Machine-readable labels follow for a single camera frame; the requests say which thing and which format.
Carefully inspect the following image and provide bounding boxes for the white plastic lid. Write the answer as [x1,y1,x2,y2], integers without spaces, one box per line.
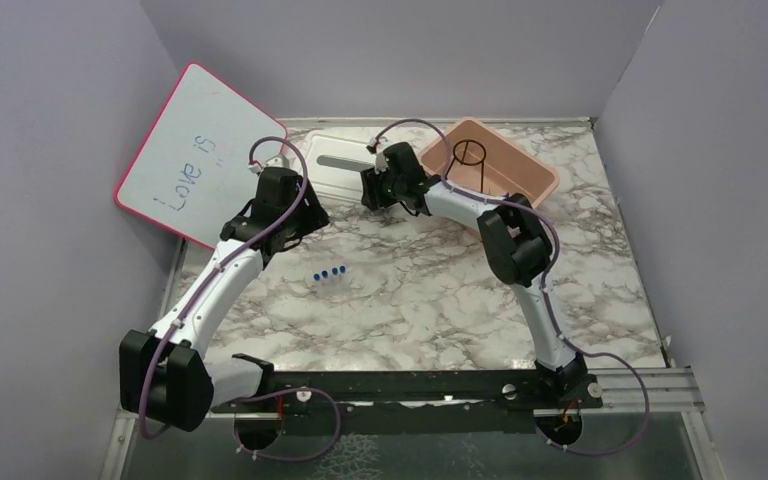
[304,132,375,203]

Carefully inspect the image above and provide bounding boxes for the black wire tripod stand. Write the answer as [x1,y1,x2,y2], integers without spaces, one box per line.
[446,138,487,193]

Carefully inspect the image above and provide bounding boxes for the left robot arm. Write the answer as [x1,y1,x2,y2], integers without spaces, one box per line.
[118,167,329,432]

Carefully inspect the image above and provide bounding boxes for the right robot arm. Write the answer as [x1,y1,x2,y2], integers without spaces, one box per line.
[360,142,587,407]

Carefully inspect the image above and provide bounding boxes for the pink plastic bin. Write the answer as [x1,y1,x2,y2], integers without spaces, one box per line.
[418,118,559,207]

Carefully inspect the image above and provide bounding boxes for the pink-framed whiteboard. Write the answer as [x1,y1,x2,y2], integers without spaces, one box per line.
[114,63,288,248]

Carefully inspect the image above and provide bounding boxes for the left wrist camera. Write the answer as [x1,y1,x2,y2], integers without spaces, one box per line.
[250,153,291,175]

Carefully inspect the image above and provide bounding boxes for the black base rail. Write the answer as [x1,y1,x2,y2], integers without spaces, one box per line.
[118,367,697,439]

